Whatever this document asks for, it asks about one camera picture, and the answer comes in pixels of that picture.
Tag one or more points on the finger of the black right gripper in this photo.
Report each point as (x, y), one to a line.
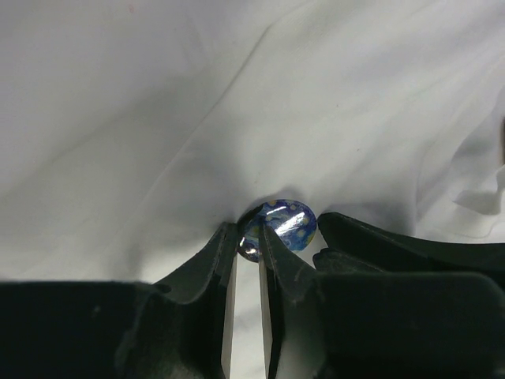
(400, 253)

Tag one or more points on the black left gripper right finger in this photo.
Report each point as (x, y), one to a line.
(377, 324)

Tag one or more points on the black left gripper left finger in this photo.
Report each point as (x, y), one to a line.
(178, 327)

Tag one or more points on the round blue badge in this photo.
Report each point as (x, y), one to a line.
(293, 221)

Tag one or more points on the white t-shirt flower print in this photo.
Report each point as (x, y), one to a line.
(132, 130)

